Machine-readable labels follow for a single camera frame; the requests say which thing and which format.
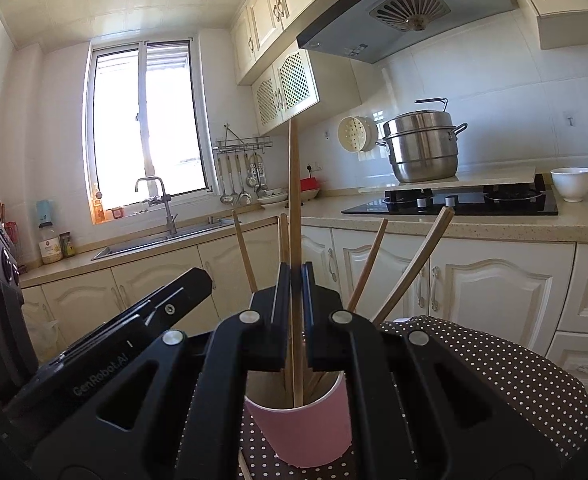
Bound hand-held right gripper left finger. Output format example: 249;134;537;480
28;261;293;480

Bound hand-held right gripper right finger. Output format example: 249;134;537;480
301;261;545;480

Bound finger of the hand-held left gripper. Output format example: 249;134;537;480
61;267;213;361

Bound bunch of wooden chopsticks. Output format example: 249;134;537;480
231;206;455;406

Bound pink cup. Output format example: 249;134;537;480
244;370;353;468

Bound light wooden chopstick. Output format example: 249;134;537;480
288;119;306;408

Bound row of hanging steel utensils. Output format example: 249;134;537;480
216;150;270;206

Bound steel double sink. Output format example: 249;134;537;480
91;216;242;262

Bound steel faucet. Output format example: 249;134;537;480
134;176;179;236

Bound orange bottle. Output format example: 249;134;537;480
91;182;106;224

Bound stack of white plates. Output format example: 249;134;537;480
258;187;290;206

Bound glass jar with label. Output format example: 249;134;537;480
38;221;64;265

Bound sliding window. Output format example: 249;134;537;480
83;37;214;211

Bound brown polka dot tablecloth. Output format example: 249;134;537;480
239;315;588;480

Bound cream lower cabinets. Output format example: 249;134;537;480
19;225;588;401

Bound cream cabinets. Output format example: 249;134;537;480
19;225;588;401
230;0;375;86

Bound black gas cooktop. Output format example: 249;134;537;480
341;175;559;217

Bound cream perforated steamer plate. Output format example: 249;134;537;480
337;115;370;152

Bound stainless steel steamer pot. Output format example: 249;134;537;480
375;98;469;184

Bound beige kitchen countertop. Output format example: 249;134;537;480
19;180;588;288

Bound narrow cream lattice door cabinet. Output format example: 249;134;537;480
251;42;362;136

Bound beige stone board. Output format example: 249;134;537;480
359;165;551;191

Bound cream upper cabinets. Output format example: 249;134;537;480
230;0;375;86

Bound grey range hood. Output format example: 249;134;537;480
296;0;520;65

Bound metal wall utensil rack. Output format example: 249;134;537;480
213;122;273;153

